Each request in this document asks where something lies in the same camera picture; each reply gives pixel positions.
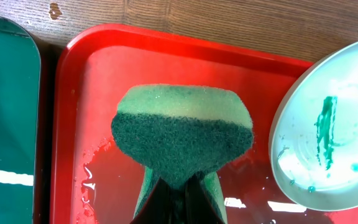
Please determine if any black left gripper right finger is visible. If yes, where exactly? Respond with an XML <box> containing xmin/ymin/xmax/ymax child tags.
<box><xmin>185</xmin><ymin>175</ymin><xmax>224</xmax><ymax>224</ymax></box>

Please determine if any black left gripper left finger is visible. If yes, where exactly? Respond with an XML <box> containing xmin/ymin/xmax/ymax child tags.
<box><xmin>131</xmin><ymin>179</ymin><xmax>185</xmax><ymax>224</ymax></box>

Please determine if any green yellow scrub sponge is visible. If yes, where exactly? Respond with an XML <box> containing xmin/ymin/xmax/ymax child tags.
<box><xmin>111</xmin><ymin>85</ymin><xmax>254</xmax><ymax>223</ymax></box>

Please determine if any white plate tray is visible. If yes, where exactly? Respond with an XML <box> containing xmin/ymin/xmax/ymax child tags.
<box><xmin>268</xmin><ymin>42</ymin><xmax>358</xmax><ymax>212</ymax></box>

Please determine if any red plastic tray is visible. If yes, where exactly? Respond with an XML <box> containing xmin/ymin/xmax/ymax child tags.
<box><xmin>50</xmin><ymin>24</ymin><xmax>358</xmax><ymax>223</ymax></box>

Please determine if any dark green water tray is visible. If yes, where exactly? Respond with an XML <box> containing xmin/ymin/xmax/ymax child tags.
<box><xmin>0</xmin><ymin>17</ymin><xmax>41</xmax><ymax>223</ymax></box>

